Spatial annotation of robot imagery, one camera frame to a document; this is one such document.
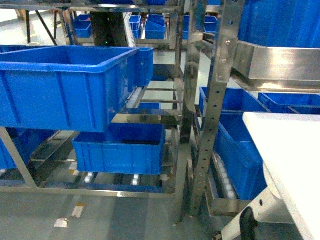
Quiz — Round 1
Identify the black table caster wheel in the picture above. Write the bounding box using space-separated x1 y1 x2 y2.
239 206 259 240

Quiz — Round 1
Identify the blue bin upper right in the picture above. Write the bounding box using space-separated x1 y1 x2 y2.
238 0 320 49

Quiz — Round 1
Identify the stainless steel front shelf rack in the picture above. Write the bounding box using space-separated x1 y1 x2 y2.
190 0 320 215

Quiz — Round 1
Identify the blue bin below rack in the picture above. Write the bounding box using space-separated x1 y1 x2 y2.
199 87 271 117
214 113 267 201
258 93 320 115

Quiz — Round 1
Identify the background blue bin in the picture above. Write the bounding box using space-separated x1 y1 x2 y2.
182 15 218 40
145 14 166 40
73 14 92 38

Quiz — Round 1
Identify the blue bin below rack right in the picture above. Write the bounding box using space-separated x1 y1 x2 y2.
258 93 320 115

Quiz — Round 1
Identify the background blue bin left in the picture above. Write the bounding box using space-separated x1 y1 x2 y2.
73 14 92 38

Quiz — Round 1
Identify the stainless steel shelf rack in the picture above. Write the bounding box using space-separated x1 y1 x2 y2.
0 0 191 223
190 0 320 215

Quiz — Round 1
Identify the blue bin lower layer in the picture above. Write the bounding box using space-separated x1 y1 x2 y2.
72 123 166 175

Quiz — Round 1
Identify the background blue bin centre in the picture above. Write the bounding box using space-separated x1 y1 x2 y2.
145 14 166 40

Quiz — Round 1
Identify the blue bin bottom left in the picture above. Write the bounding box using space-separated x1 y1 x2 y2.
0 127 56 170

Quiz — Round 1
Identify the background blue bin right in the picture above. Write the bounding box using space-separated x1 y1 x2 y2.
182 15 218 40

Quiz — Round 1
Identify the blue bin below rack centre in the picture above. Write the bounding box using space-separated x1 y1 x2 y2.
199 87 271 117

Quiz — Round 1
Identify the blue bin behind large bin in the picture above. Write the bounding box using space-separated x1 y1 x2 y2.
135 47 155 87

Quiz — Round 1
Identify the stainless steel left shelf rack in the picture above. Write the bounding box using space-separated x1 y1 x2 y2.
0 0 191 223

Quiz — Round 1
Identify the blue bin below rack left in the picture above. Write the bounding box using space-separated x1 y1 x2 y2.
214 113 267 201

